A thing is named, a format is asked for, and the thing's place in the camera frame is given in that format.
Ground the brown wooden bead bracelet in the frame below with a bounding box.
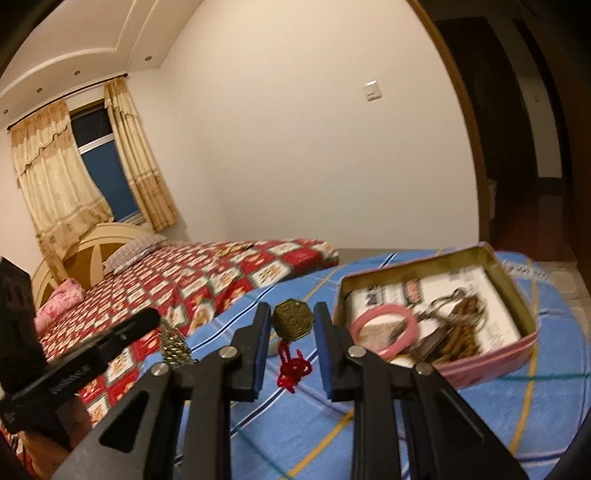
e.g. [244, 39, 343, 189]
[436, 295, 489, 361]

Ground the blue plaid tablecloth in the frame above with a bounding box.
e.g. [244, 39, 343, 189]
[178, 249, 578, 480]

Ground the pink tin box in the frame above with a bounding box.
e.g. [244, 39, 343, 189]
[333, 243, 540, 391]

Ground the pink bangle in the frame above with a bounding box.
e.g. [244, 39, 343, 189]
[348, 305, 419, 358]

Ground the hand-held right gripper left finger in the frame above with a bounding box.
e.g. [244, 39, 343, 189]
[51, 302, 273, 480]

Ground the person's left hand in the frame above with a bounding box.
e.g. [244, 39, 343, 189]
[60, 396, 96, 452]

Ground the dark curtain rod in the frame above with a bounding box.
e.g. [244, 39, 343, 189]
[8, 73, 128, 131]

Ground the wooden door frame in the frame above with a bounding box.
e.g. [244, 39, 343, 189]
[406, 0, 498, 254]

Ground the printed white paper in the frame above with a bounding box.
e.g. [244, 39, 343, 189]
[346, 268, 522, 361]

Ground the wide beige curtain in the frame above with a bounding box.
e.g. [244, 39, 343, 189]
[10, 99, 115, 282]

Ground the narrow beige curtain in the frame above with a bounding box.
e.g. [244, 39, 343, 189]
[104, 78, 180, 232]

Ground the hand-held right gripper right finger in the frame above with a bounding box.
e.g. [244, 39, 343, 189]
[313, 302, 529, 480]

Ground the brown leather bracelet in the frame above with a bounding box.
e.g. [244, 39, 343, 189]
[409, 323, 451, 364]

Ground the red printed blanket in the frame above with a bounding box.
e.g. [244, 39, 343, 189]
[0, 237, 340, 462]

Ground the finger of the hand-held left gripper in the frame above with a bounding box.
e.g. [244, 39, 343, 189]
[0, 307, 161, 450]

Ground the cream wooden headboard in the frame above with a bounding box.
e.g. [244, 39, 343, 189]
[30, 222, 153, 311]

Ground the pink pillow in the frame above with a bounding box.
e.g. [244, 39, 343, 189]
[34, 278, 86, 330]

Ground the window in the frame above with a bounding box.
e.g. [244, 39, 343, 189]
[69, 104, 141, 224]

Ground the brass medallion with red knot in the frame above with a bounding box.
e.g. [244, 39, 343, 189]
[271, 299, 317, 394]

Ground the striped pillow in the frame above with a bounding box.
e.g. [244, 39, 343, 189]
[102, 233, 169, 273]

